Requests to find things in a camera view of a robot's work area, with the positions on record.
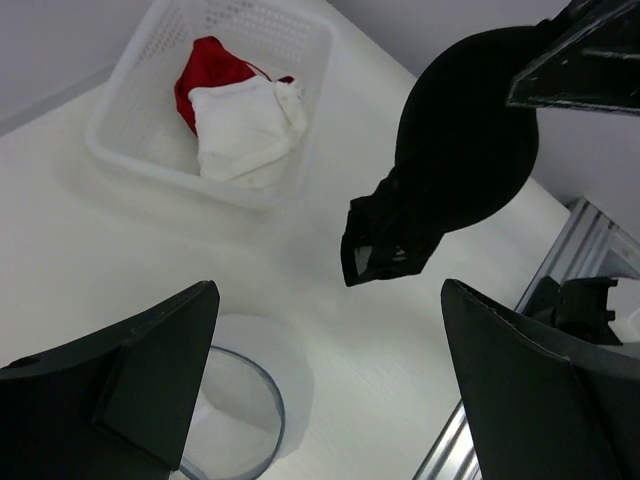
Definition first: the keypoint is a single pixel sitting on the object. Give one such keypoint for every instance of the black garment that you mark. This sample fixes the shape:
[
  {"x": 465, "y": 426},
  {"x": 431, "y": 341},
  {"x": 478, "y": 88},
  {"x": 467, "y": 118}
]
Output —
[{"x": 461, "y": 155}]

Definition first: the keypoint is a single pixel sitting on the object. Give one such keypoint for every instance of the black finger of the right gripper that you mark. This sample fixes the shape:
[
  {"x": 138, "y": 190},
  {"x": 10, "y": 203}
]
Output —
[{"x": 591, "y": 65}]

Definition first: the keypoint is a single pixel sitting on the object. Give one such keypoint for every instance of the white garment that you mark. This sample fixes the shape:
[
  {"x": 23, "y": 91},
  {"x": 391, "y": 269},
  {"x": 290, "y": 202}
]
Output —
[{"x": 229, "y": 159}]

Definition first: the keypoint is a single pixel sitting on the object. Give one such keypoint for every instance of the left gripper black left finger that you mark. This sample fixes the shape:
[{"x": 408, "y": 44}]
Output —
[{"x": 114, "y": 404}]

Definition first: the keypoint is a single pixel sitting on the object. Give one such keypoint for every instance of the red garment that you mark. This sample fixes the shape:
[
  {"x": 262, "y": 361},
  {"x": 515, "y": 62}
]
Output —
[{"x": 220, "y": 94}]

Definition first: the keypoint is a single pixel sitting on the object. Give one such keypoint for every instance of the blue trimmed mesh laundry bag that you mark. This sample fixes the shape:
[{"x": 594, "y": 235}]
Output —
[{"x": 254, "y": 403}]

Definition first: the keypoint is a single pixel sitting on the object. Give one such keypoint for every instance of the white plastic basket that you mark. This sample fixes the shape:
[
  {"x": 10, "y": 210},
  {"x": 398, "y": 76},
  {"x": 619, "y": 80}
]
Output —
[{"x": 137, "y": 128}]

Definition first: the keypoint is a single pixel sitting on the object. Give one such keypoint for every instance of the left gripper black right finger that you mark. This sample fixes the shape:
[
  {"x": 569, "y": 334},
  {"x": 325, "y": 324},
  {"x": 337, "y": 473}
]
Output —
[{"x": 540, "y": 403}]

